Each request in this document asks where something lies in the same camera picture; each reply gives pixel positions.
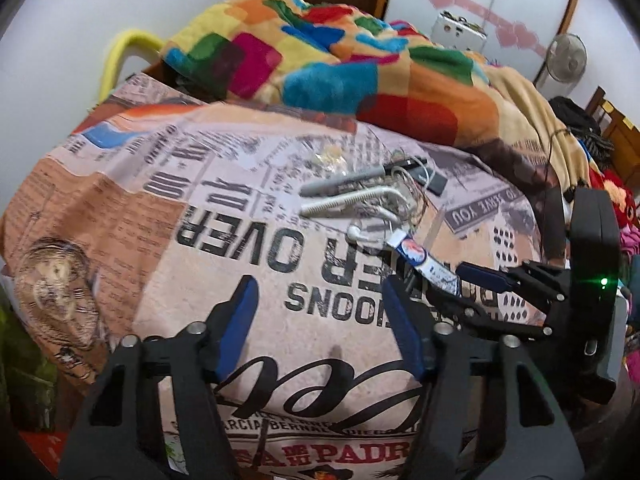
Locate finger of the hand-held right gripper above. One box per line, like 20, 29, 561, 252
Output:
422, 285, 553, 344
455, 260, 572, 313

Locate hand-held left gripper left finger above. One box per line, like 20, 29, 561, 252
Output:
59, 275, 261, 480

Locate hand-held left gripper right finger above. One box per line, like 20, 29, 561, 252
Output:
381, 279, 587, 480

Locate white blue toothpaste tube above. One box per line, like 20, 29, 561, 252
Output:
390, 232, 463, 296

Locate clear plastic wrapper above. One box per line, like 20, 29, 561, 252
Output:
310, 142, 361, 171

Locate red plush toy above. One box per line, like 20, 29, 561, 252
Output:
590, 170, 640, 231

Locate small black rectangular item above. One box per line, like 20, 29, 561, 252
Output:
407, 165, 448, 196

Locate white earphones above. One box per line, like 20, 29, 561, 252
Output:
347, 155, 436, 241

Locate wooden headboard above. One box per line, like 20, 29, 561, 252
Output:
585, 87, 640, 186

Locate black bag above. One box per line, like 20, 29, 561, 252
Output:
550, 96, 613, 161

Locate grey marker pen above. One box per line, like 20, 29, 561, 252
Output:
299, 157, 426, 197

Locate white standing fan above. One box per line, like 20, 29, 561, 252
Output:
545, 34, 588, 83

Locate green leaf print bag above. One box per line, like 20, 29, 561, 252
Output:
0, 305, 56, 431

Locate red floral cloth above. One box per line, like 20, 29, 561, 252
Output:
20, 430, 71, 480

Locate white box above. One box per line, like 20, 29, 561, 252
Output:
432, 10, 488, 53

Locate colourful patchwork fleece blanket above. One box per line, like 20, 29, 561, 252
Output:
160, 0, 593, 201

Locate white wardrobe with pink hearts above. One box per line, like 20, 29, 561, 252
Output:
382, 0, 583, 86

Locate yellow curved tube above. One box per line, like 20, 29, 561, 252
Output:
97, 30, 163, 106

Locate thin black cable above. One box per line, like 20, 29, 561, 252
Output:
530, 130, 571, 196

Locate white ribbed cable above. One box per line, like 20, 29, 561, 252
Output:
300, 185, 406, 218

